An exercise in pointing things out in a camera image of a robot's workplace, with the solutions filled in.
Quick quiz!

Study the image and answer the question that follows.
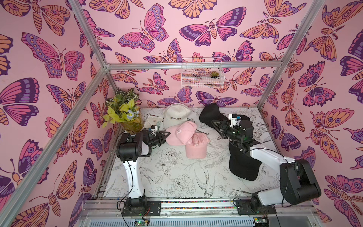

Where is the aluminium horizontal back bar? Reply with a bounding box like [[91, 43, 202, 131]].
[[106, 61, 283, 71]]

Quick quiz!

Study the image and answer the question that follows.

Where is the potted green plant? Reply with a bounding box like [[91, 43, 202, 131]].
[[102, 88, 144, 134]]

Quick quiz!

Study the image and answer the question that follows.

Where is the plain black cap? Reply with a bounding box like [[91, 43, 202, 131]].
[[229, 141, 262, 181], [199, 103, 228, 128]]

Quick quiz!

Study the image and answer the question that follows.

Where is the white Colorado cap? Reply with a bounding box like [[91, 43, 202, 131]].
[[163, 104, 192, 129]]

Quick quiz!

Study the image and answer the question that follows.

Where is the white wire basket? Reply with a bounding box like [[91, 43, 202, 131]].
[[180, 61, 225, 89]]

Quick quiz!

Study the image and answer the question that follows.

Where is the aluminium corner post left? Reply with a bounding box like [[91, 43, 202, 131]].
[[69, 0, 117, 92]]

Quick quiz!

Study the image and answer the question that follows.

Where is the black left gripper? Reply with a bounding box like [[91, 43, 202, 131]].
[[147, 132, 170, 148]]

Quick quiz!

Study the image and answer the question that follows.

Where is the pink cap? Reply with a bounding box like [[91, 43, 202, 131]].
[[166, 121, 197, 146], [185, 133, 210, 159]]

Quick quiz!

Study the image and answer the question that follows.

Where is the small succulent in basket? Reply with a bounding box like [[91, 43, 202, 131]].
[[210, 72, 220, 77]]

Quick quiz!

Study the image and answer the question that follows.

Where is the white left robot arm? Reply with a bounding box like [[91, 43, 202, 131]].
[[116, 129, 170, 199]]

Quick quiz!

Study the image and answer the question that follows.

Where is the plain black cap back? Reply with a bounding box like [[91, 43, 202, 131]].
[[199, 103, 228, 128]]

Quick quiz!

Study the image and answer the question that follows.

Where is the aluminium left side bar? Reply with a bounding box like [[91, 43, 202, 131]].
[[1, 67, 107, 227]]

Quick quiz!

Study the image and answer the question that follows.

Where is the aluminium corner post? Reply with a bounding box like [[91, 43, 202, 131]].
[[257, 0, 325, 110], [69, 0, 117, 92]]

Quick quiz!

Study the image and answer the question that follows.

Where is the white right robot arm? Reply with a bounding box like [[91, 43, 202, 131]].
[[211, 120, 321, 209]]

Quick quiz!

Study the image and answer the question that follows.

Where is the aluminium corner post right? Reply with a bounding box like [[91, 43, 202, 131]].
[[257, 0, 325, 110]]

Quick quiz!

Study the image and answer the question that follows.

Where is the plain black cap front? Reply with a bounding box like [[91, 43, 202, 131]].
[[229, 141, 262, 181]]

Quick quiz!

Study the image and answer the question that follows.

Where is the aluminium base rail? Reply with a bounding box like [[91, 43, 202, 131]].
[[76, 197, 323, 227]]

